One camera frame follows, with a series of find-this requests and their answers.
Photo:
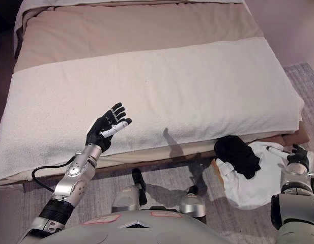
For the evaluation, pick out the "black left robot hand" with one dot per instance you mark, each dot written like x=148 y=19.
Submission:
x=98 y=132

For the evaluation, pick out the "black right robot foot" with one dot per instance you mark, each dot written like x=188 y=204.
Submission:
x=193 y=190

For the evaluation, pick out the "silver robot leg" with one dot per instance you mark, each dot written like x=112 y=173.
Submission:
x=126 y=198
x=192 y=206

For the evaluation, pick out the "black garment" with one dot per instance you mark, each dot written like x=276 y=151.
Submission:
x=238 y=155

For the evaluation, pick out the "black left robot foot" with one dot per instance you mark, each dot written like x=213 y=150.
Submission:
x=137 y=178

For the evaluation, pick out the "white cloth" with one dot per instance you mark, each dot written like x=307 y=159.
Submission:
x=256 y=190

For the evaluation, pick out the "grey robot torso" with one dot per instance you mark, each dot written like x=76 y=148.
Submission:
x=136 y=227

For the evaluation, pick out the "silver left robot leg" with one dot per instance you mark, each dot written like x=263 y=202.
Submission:
x=126 y=198

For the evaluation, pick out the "white terry blanket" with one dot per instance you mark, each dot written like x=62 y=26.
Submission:
x=159 y=96

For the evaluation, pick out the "black robot foot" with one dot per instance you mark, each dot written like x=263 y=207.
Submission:
x=137 y=178
x=193 y=190

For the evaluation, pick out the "silver right robot leg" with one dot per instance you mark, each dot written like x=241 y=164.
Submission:
x=192 y=206

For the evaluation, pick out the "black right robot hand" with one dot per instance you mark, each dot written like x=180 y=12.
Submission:
x=299 y=157

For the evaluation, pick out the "beige duvet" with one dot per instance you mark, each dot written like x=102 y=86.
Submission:
x=121 y=30

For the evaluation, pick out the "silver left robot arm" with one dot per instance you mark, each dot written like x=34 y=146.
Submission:
x=70 y=183

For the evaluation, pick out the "beige bed base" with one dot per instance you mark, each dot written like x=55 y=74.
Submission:
x=151 y=155

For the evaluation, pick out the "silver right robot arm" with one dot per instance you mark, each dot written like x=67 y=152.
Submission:
x=294 y=203

